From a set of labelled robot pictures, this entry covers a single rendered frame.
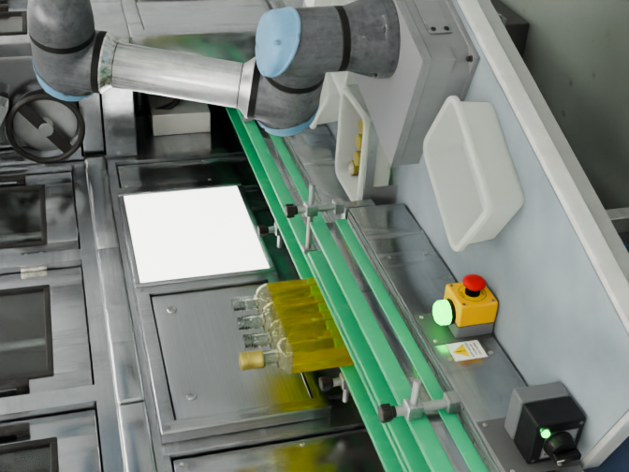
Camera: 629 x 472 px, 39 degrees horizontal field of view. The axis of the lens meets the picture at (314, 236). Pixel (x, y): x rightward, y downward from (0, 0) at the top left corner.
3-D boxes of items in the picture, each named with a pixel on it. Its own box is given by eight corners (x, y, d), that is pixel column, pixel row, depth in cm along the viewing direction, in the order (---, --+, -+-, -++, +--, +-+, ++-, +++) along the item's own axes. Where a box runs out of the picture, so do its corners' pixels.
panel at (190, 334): (241, 190, 248) (118, 201, 239) (241, 181, 246) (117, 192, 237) (331, 417, 176) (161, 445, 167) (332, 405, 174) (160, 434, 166)
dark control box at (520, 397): (551, 417, 137) (503, 426, 134) (563, 379, 132) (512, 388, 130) (578, 457, 130) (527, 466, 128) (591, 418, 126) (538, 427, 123)
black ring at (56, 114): (87, 153, 256) (10, 158, 250) (80, 85, 244) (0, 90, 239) (88, 161, 252) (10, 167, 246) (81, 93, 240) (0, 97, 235)
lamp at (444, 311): (444, 313, 155) (428, 316, 154) (446, 293, 152) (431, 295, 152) (453, 330, 151) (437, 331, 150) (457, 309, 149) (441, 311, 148)
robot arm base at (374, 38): (379, -23, 159) (327, -22, 157) (405, 23, 150) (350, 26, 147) (367, 47, 170) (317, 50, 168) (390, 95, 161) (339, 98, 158)
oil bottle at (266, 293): (348, 292, 191) (252, 304, 185) (350, 272, 188) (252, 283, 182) (356, 308, 186) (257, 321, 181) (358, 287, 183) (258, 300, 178)
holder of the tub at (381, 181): (368, 188, 211) (337, 191, 209) (379, 82, 196) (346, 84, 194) (392, 227, 197) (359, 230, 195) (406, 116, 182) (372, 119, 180)
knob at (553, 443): (567, 450, 129) (579, 467, 126) (540, 455, 127) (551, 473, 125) (574, 428, 126) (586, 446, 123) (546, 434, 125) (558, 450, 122)
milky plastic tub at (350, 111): (368, 169, 208) (333, 172, 206) (377, 81, 196) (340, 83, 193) (393, 207, 194) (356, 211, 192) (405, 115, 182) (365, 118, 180)
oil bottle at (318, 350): (373, 343, 177) (270, 358, 171) (376, 321, 174) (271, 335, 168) (383, 361, 173) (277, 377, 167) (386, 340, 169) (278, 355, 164)
